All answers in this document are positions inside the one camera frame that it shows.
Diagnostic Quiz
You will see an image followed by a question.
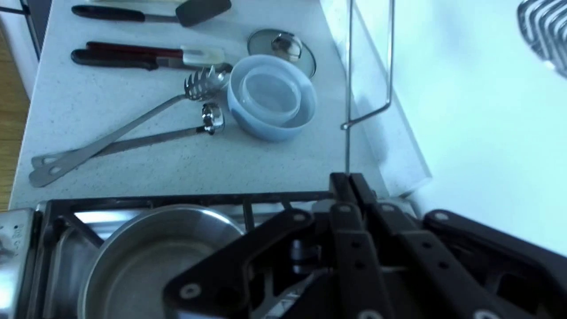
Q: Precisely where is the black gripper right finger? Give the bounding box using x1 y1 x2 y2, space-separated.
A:
349 173 512 319

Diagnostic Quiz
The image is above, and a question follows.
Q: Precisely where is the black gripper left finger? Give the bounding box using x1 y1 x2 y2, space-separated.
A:
330 173 392 319

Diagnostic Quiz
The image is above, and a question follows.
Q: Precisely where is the stainless steel gas stove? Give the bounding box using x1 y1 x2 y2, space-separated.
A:
0 191 330 319

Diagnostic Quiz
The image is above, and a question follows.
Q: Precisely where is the light blue bowl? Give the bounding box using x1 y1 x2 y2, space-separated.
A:
227 54 317 141

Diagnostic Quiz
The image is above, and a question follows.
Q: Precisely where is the clear plastic container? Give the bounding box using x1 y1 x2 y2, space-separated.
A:
241 65 301 125

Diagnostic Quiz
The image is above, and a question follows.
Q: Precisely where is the stainless steel pot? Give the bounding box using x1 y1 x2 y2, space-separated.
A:
78 203 245 319

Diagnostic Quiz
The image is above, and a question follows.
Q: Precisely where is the metal scoop utensil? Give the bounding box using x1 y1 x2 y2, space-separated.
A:
28 102 225 187

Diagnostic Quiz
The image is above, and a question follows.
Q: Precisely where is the glass pot lid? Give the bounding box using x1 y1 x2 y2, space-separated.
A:
246 28 317 76

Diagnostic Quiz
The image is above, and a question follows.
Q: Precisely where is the black spatula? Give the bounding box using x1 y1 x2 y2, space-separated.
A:
71 0 234 28

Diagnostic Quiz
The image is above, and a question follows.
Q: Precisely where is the red black handled utensil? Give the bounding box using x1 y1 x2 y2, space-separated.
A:
71 40 227 70

